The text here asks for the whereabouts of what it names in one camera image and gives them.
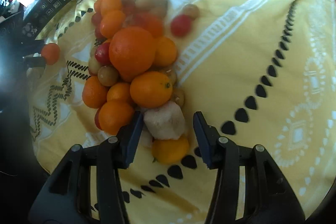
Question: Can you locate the orange mandarin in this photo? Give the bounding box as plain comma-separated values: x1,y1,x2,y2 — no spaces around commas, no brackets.
41,43,60,65

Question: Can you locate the small orange near gripper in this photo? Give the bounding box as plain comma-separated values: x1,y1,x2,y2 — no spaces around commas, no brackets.
151,136,190,165

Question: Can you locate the orange with green stem end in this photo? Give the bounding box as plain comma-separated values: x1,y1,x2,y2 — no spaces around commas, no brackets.
130,71,173,109

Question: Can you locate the large orange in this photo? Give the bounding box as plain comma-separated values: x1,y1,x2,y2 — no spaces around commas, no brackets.
109,27,156,83

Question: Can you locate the red cherry tomato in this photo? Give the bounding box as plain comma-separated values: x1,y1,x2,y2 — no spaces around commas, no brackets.
170,14,192,37

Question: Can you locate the black appliance box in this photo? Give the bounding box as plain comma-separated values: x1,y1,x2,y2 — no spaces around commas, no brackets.
0,0,77,57

